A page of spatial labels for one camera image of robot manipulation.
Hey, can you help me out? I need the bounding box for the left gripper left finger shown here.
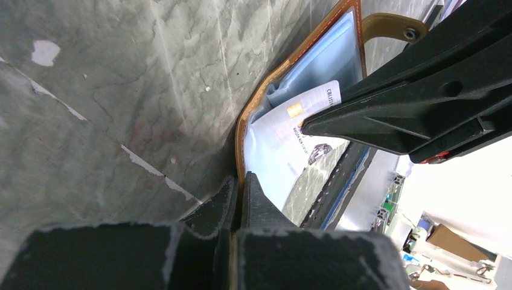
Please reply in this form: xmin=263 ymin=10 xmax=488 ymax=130
xmin=1 ymin=176 xmax=238 ymax=289

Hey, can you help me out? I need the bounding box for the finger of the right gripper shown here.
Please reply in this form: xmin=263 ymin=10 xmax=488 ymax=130
xmin=342 ymin=1 xmax=511 ymax=103
xmin=302 ymin=48 xmax=511 ymax=163

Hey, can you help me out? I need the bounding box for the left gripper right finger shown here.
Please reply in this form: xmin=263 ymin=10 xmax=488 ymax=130
xmin=229 ymin=172 xmax=409 ymax=289

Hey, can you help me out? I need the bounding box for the brown leather card holder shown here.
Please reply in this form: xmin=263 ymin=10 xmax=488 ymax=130
xmin=235 ymin=1 xmax=429 ymax=210

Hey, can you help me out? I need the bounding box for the single silver VIP card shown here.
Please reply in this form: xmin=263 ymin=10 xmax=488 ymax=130
xmin=246 ymin=80 xmax=348 ymax=176

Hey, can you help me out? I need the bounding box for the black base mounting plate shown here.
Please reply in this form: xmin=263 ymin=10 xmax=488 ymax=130
xmin=299 ymin=142 xmax=376 ymax=230

